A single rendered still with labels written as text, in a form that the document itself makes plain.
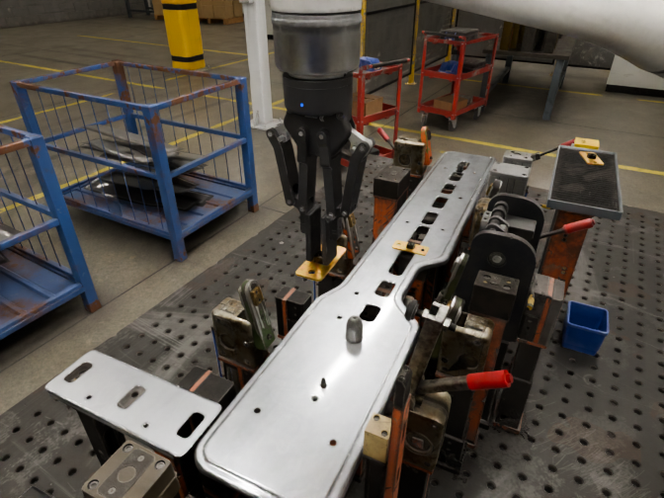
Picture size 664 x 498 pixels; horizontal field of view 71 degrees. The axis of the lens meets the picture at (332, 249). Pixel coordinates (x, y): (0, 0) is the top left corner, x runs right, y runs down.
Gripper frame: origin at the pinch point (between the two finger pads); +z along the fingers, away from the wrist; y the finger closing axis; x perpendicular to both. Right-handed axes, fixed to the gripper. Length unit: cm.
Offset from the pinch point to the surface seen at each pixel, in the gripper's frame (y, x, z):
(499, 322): -23.4, -22.2, 23.8
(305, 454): -3.0, 11.9, 28.6
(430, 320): -15.7, 1.6, 7.4
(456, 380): -20.0, 0.1, 17.6
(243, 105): 157, -201, 50
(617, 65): -86, -712, 96
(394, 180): 15, -77, 26
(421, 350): -15.1, 1.6, 12.7
